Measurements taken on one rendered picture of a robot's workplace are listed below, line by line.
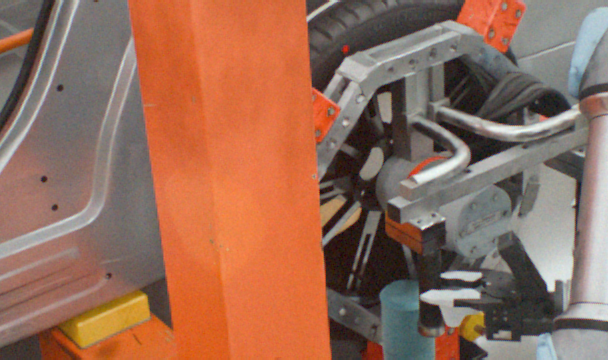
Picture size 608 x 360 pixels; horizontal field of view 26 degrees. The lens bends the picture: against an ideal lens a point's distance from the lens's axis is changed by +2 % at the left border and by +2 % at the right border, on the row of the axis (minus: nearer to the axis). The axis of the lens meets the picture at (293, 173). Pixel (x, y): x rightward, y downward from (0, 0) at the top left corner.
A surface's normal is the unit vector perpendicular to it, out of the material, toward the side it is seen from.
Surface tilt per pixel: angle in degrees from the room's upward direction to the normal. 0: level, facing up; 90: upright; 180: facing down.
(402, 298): 0
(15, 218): 90
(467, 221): 90
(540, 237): 0
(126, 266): 90
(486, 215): 90
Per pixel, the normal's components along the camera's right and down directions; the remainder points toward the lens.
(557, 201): -0.07, -0.88
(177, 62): -0.81, 0.32
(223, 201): 0.59, 0.34
